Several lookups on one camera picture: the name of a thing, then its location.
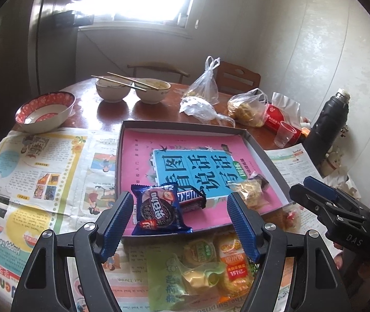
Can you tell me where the crumpled white tissue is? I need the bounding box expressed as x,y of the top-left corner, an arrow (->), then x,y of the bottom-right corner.
333,172 -> 364,199

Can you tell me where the newspaper with yellow border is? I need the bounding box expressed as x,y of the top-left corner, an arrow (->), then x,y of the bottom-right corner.
0,127 -> 124,312

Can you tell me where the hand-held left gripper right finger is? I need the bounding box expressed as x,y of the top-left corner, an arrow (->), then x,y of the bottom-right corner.
227,192 -> 348,312

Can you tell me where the grey cardboard tray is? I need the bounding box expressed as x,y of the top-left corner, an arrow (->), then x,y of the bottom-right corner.
115,120 -> 294,237

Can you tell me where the cream ceramic bowl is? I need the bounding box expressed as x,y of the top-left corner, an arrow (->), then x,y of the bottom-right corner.
135,78 -> 171,105
95,77 -> 131,102

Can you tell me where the brown chocolate bar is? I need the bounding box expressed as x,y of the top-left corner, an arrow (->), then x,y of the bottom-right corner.
175,188 -> 208,213

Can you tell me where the orange rice cracker packet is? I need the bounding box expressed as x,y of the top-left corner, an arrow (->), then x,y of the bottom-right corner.
214,232 -> 260,296

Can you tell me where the clear plastic cup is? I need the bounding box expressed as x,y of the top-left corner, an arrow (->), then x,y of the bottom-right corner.
274,121 -> 298,148

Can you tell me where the dark seaweed snack packet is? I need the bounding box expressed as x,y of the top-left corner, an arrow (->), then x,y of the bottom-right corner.
252,172 -> 272,191

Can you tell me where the white rabbit figurine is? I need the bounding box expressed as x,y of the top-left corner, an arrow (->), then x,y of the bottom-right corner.
321,151 -> 345,178

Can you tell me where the black thermos bottle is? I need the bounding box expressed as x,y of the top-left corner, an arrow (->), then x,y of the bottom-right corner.
303,88 -> 351,170

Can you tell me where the green pastry packet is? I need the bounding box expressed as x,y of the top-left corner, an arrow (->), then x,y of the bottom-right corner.
145,247 -> 226,311

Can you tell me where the person's right hand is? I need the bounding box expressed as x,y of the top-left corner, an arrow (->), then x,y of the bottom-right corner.
333,242 -> 370,300

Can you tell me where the wooden chair curved back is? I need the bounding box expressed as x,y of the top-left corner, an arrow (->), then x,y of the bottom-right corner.
127,62 -> 189,85

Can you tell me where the pink and blue book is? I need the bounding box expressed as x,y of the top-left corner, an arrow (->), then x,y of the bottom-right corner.
122,127 -> 286,231

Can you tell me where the red patterned bowl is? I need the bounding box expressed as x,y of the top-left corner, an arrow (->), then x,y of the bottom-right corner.
14,92 -> 76,134

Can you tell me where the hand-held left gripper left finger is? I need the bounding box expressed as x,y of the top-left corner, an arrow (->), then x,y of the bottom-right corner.
11,191 -> 134,312

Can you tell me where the wooden chair solid back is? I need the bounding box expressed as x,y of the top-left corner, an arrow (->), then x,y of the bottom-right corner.
217,61 -> 261,95

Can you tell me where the clear crispy snack packet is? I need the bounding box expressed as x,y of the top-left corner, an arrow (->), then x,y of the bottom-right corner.
235,179 -> 268,210

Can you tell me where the white exercise newspaper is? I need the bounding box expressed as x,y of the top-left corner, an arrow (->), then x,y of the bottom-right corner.
265,146 -> 335,235

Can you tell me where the small clear candy packet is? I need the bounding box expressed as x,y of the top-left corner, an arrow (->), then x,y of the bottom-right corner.
282,210 -> 301,230

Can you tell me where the red tissue pack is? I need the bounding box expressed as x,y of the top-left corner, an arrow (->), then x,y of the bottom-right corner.
263,93 -> 306,144

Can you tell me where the blue cookie packet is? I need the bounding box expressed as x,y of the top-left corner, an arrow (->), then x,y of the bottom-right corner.
130,183 -> 193,236

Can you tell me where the tall knotted clear plastic bag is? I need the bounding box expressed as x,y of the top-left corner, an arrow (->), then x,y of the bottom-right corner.
188,56 -> 221,105

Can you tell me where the plastic bag of fried food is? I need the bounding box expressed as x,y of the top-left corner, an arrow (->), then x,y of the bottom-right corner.
227,88 -> 269,128

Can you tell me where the crumpled clear plastic bag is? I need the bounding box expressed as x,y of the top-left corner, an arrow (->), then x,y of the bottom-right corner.
180,97 -> 236,127

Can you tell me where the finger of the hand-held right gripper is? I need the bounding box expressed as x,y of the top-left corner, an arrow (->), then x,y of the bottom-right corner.
303,175 -> 364,209
289,184 -> 345,235

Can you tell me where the round cake packet green label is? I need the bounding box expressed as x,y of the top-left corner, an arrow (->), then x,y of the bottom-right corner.
182,237 -> 220,267

